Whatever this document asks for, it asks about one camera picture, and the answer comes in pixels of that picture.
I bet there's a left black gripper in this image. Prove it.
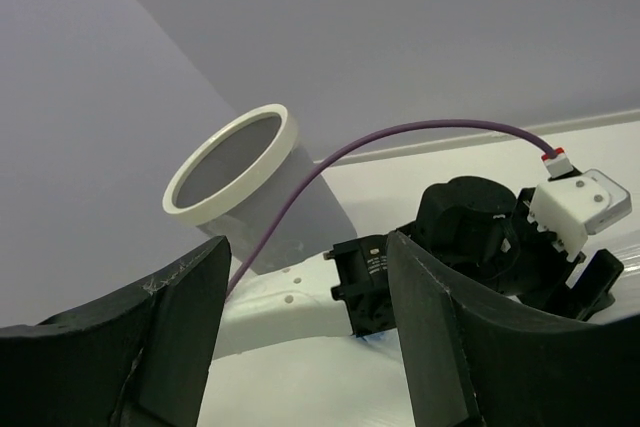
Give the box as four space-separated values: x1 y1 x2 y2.
494 188 623 321

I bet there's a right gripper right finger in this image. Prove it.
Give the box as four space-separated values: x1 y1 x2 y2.
388 233 639 426

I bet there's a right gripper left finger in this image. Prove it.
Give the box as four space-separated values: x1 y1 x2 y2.
1 237 231 426

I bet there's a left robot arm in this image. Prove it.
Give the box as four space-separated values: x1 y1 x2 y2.
214 170 632 358

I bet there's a grey bin with white rim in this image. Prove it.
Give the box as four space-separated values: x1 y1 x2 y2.
162 104 356 275

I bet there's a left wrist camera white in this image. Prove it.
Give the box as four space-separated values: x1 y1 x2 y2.
528 148 632 261

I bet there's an aluminium table frame rail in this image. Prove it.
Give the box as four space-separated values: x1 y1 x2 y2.
302 103 639 164

